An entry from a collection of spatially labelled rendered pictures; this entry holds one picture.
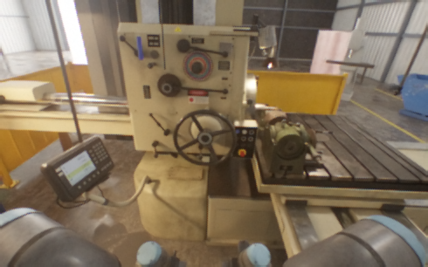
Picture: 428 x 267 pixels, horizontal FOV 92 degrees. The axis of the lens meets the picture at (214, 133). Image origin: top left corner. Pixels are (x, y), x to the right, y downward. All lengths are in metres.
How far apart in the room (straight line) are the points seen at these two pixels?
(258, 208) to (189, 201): 0.62
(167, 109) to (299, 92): 3.04
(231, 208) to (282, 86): 2.61
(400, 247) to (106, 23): 2.18
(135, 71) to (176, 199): 1.11
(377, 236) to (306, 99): 3.76
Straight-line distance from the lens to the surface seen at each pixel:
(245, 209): 1.98
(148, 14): 2.04
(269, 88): 3.93
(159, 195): 1.94
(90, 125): 2.07
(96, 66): 2.29
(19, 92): 2.27
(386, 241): 0.53
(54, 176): 1.26
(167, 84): 1.29
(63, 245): 0.48
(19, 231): 0.53
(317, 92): 4.23
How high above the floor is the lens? 1.90
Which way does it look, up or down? 27 degrees down
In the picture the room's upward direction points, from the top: 2 degrees clockwise
